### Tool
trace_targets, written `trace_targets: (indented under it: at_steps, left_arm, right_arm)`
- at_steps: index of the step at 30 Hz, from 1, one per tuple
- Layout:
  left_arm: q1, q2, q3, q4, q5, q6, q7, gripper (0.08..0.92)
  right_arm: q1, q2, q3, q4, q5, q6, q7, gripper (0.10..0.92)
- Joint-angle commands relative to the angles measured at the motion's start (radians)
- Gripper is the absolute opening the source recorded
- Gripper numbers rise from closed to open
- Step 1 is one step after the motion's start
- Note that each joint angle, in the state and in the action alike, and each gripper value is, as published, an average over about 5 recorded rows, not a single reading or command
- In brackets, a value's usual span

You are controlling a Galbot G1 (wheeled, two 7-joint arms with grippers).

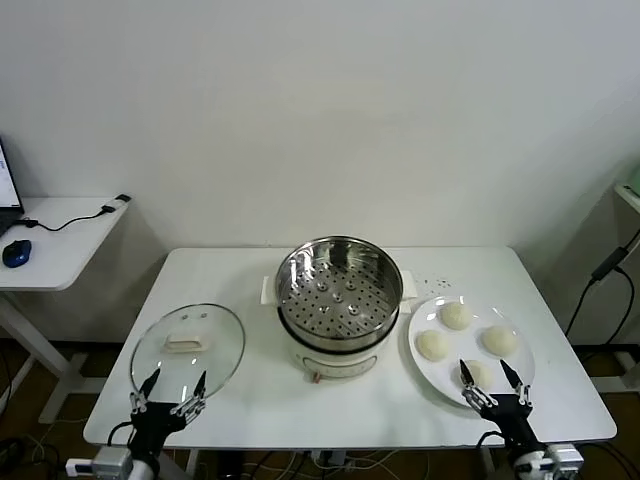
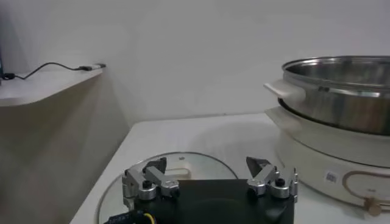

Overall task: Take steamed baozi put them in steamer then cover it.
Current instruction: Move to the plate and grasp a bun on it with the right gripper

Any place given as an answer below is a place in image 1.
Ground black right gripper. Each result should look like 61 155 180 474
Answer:
459 359 542 454

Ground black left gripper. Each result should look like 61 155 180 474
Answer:
129 369 208 457

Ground white steamed baozi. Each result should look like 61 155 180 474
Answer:
452 359 496 394
438 301 473 332
416 329 451 362
481 325 520 359

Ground glass pot lid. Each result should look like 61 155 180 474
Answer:
129 302 246 407

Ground perforated steel steamer basket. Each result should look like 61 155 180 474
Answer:
275 235 404 354

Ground white round plate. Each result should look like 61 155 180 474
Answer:
407 295 536 412

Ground white electric cooker base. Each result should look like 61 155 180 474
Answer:
259 269 419 385

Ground white side desk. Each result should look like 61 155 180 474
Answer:
0 195 129 426

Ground blue computer mouse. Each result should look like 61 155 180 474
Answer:
1 239 33 269

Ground white shelf board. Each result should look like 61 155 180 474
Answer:
613 182 640 214

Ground black laptop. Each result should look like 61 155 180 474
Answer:
0 135 26 236

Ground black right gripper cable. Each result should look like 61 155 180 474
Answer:
474 432 506 469

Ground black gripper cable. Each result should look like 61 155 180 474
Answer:
474 432 506 469
107 422 136 451

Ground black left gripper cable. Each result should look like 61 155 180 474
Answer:
107 422 136 451

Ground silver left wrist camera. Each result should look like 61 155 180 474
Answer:
64 447 134 480

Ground black power brick cable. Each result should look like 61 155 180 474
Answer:
564 244 636 346

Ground black adapter cable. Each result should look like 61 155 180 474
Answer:
12 193 132 234

